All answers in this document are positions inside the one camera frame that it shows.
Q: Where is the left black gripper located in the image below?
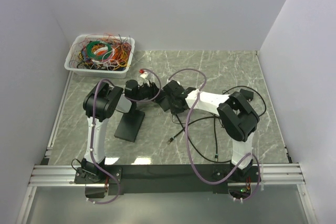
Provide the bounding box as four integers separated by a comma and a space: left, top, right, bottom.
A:
134, 81, 167, 103

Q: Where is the thick black ethernet cable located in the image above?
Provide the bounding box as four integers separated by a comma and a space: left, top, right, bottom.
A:
167, 113, 237, 164

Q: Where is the black network switch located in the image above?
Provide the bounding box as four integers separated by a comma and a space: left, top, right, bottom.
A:
154, 89, 171, 112
114, 110, 145, 143

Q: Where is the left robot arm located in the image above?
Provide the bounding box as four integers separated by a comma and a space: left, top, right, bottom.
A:
81, 79, 162, 183

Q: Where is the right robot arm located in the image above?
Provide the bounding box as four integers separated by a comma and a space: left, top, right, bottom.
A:
163, 80, 260, 185

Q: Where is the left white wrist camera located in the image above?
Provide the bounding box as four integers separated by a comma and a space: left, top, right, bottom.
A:
139, 69, 151, 80

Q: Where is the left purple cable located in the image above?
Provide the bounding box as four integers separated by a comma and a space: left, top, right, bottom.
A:
89, 68, 161, 205

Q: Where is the purple cable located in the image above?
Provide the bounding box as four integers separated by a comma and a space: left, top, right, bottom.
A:
89, 68, 161, 205
167, 68, 263, 202

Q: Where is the bundle of coloured wires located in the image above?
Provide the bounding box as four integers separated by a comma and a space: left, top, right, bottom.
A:
68, 33, 132, 71

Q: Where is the white wire basket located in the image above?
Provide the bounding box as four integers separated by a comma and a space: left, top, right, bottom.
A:
64, 34, 135, 79

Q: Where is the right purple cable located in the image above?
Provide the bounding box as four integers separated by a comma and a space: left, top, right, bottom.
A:
167, 68, 263, 202

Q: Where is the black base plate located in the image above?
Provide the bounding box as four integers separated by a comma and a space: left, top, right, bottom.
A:
74, 165, 258, 196

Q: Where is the aluminium rail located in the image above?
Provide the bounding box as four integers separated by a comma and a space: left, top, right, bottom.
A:
28, 163, 306, 187

